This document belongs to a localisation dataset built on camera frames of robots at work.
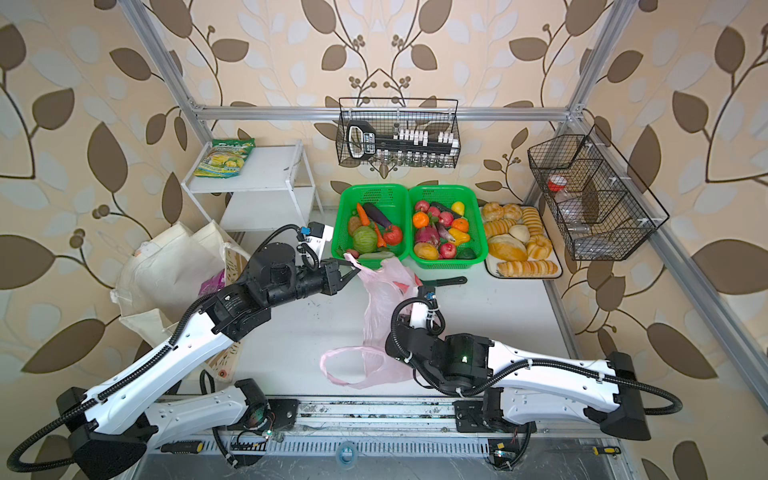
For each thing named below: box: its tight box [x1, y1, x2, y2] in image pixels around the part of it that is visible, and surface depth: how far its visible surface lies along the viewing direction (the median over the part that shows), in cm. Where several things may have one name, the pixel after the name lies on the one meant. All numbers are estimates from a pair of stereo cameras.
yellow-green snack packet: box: [194, 138, 256, 179], surface depth 86 cm
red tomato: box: [383, 225, 403, 246], surface depth 106 cm
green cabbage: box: [353, 225, 378, 253], surface depth 103 cm
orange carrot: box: [358, 203, 371, 226], surface depth 117 cm
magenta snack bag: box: [198, 268, 226, 296], surface depth 91 cm
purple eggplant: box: [363, 202, 392, 228], surface depth 118 cm
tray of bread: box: [482, 203, 563, 279], surface depth 106 cm
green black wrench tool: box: [420, 276, 468, 287], surface depth 101 cm
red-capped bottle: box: [547, 174, 576, 202], surface depth 84 cm
